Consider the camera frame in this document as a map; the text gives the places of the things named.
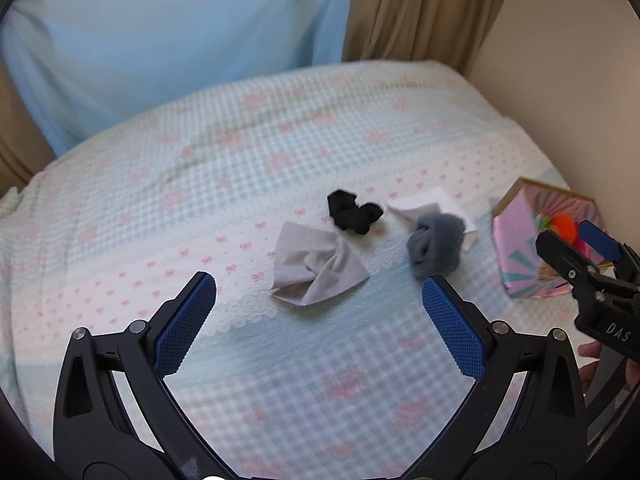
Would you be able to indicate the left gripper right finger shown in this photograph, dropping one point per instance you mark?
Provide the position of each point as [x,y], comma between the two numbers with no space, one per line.
[523,418]

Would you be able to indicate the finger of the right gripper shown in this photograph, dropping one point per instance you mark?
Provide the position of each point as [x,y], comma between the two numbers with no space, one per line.
[571,266]
[624,259]

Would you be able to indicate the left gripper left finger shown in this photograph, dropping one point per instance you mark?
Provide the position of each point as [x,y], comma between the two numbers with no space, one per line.
[114,415]

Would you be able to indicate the orange fluffy plush toy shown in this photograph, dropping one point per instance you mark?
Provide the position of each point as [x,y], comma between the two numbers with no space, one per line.
[563,225]

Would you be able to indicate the grey fluffy earmuffs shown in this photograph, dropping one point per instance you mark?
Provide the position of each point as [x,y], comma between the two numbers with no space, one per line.
[435,245]

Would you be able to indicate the light grey microfibre cloth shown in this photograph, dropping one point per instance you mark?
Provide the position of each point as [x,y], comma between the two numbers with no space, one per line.
[312,265]

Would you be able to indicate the magenta zipper pouch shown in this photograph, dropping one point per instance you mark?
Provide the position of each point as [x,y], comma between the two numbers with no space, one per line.
[589,253]

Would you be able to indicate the white folded cloth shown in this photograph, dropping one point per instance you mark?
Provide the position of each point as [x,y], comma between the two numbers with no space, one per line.
[411,208]

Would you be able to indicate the black scrunchie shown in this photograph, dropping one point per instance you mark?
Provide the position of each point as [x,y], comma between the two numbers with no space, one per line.
[347,215]

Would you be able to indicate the checked bed blanket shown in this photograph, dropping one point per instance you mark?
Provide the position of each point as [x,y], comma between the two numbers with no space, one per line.
[298,194]

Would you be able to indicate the beige curtain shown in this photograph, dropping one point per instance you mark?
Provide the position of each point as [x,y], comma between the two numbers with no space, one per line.
[448,31]

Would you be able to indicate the light blue curtain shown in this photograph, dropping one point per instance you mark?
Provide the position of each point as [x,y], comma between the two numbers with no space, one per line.
[82,66]

